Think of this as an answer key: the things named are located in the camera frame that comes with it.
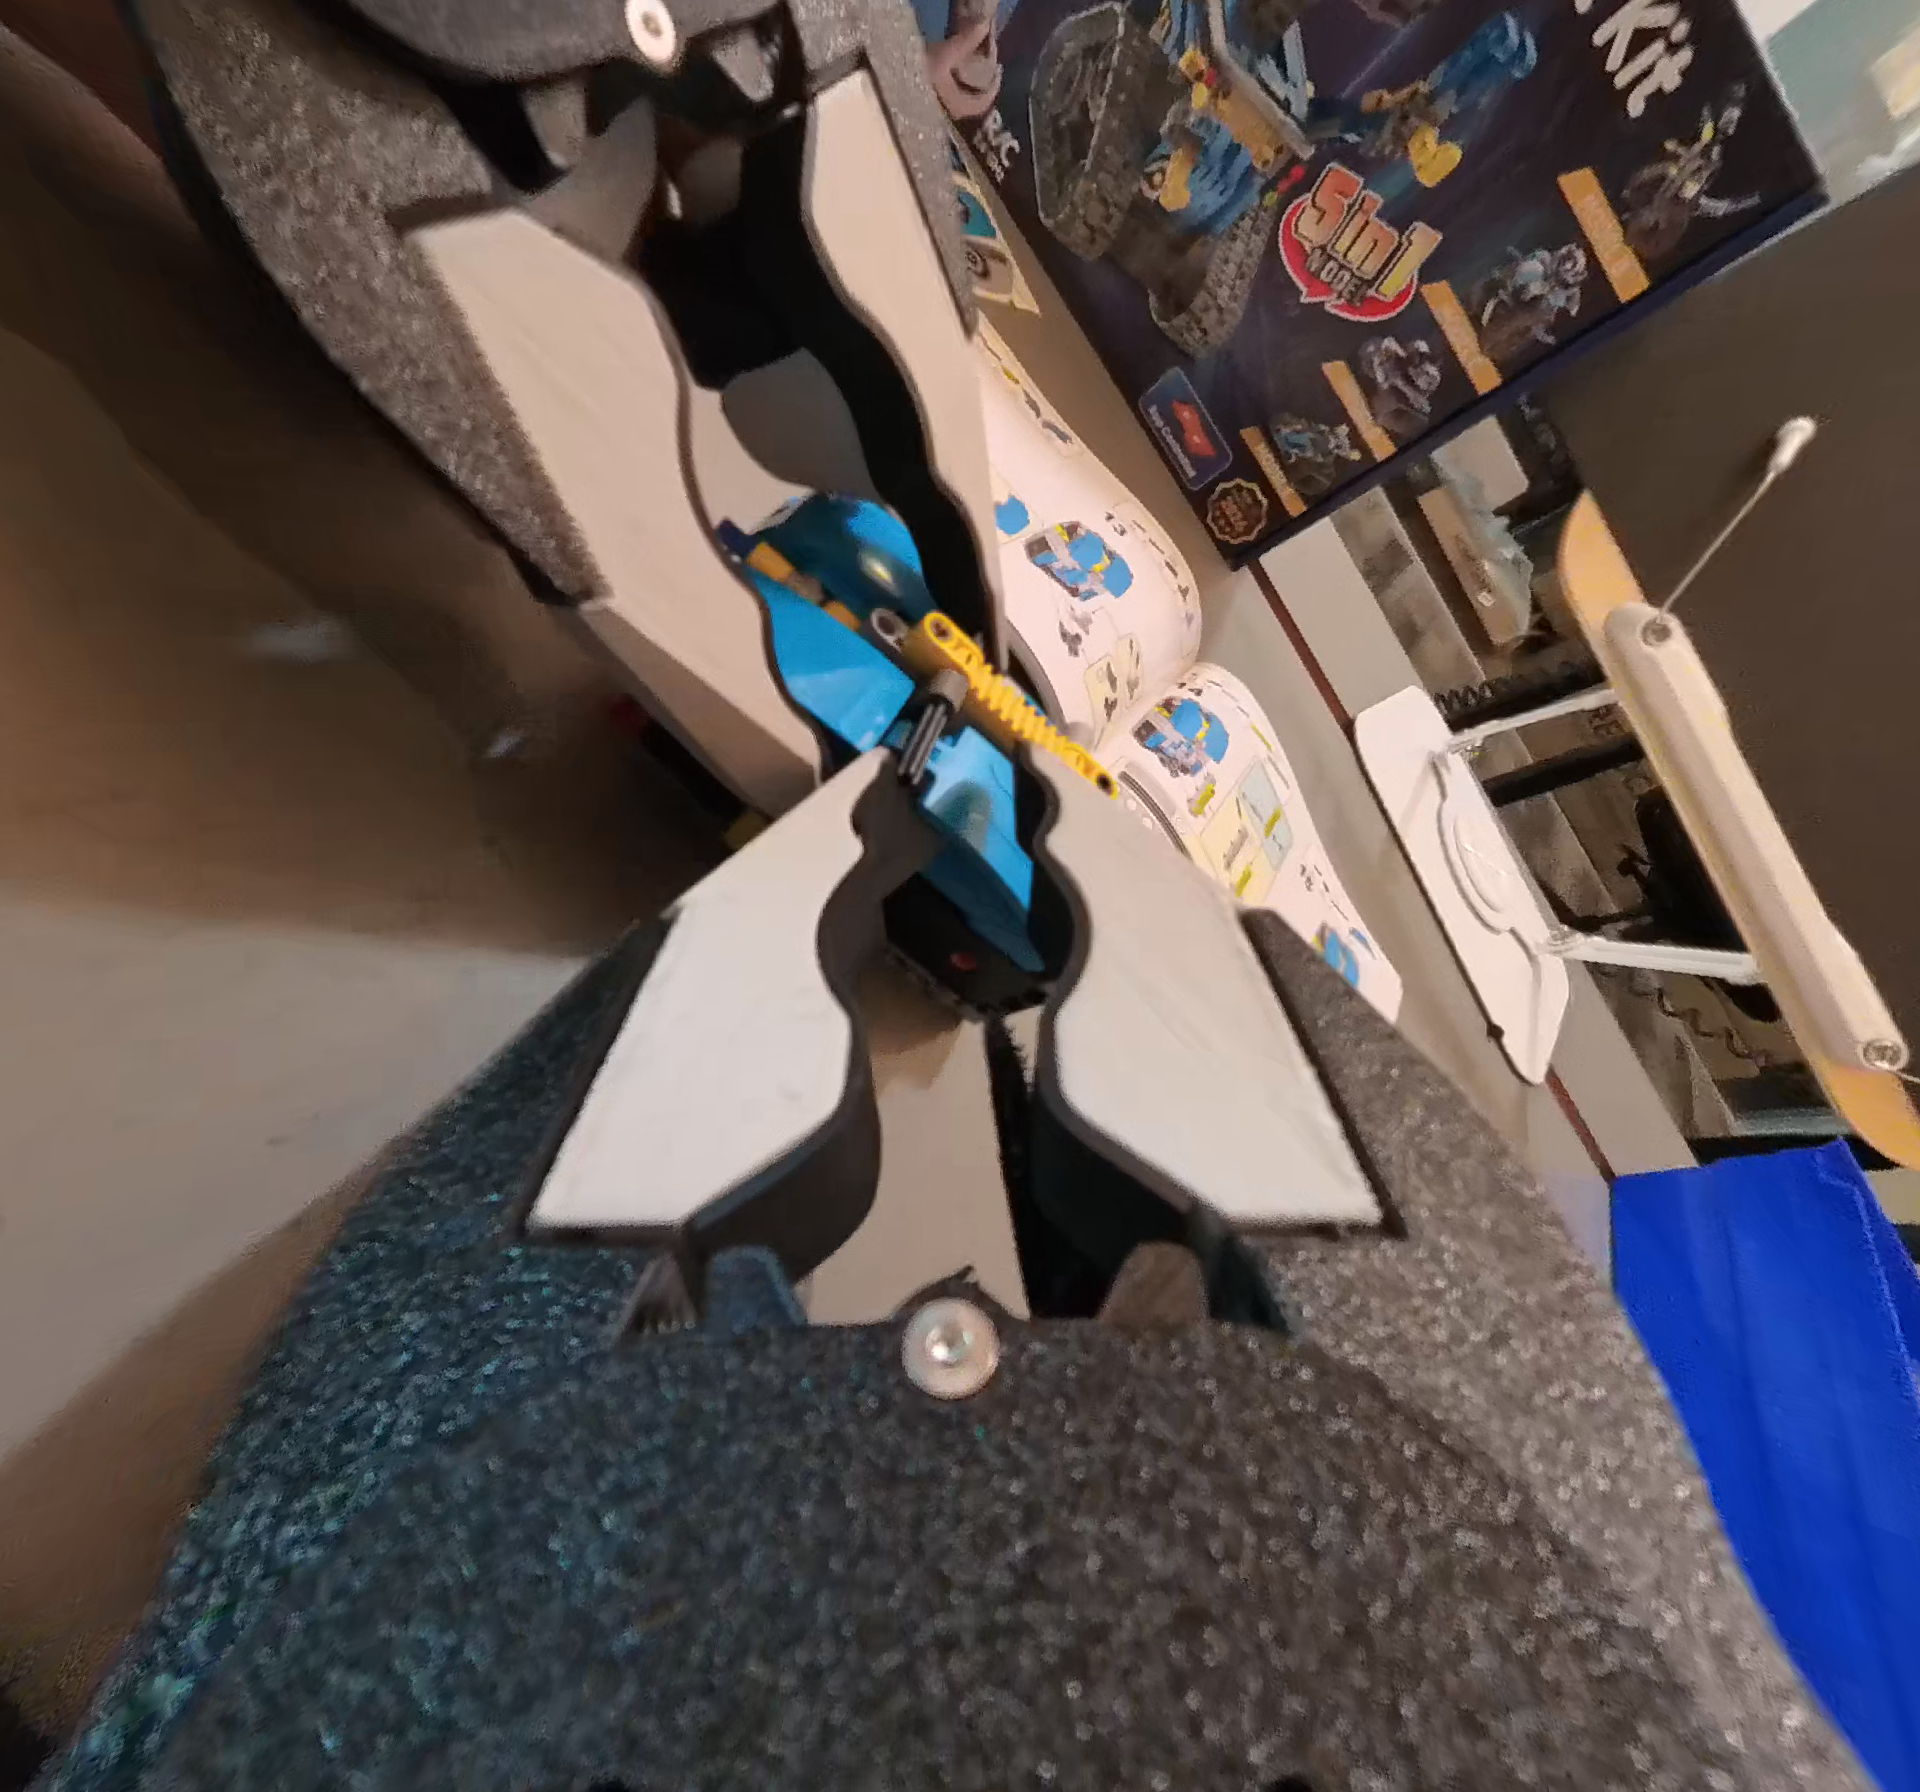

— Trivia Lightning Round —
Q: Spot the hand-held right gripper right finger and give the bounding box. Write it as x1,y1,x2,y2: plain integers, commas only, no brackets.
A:
1026,772,1385,1285

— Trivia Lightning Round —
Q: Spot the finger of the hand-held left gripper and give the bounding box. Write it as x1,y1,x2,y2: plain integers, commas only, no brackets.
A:
800,67,1008,657
393,202,828,815

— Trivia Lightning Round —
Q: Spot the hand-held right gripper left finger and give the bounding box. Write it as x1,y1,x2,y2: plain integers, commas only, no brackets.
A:
528,749,904,1286

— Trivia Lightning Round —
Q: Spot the blue yellow toy brick model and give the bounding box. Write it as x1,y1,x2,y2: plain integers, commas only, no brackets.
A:
715,494,1118,1022

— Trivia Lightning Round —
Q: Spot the grey desk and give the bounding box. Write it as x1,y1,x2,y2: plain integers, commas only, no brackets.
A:
0,23,1623,1674

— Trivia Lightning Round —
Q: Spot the white instruction booklet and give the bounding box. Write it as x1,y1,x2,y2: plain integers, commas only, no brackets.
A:
973,322,1404,1027

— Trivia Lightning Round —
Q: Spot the dark blue toy kit box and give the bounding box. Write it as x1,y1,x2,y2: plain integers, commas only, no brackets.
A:
899,0,1824,573

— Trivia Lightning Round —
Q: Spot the blue plastic bin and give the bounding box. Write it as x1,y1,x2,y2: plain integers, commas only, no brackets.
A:
1612,1139,1920,1792

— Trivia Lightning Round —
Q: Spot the black flat board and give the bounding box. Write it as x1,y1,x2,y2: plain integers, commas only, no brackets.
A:
1543,180,1920,1074

